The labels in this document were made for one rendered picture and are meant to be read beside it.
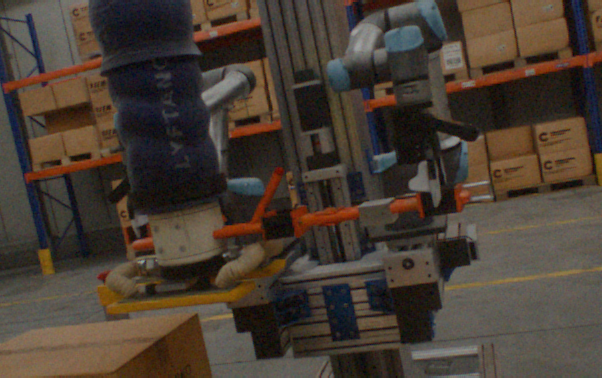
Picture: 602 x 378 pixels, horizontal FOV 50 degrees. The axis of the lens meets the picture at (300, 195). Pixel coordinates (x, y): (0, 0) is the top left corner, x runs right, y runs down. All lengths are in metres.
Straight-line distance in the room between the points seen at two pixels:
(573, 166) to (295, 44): 6.80
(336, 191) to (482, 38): 6.65
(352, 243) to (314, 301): 0.22
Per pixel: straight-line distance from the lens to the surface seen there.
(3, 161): 12.76
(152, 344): 1.65
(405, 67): 1.31
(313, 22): 2.15
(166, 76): 1.45
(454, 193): 1.31
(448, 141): 1.88
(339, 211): 1.37
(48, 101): 10.47
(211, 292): 1.41
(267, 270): 1.54
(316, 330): 2.05
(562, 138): 8.63
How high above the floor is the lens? 1.38
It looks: 6 degrees down
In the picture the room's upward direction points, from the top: 12 degrees counter-clockwise
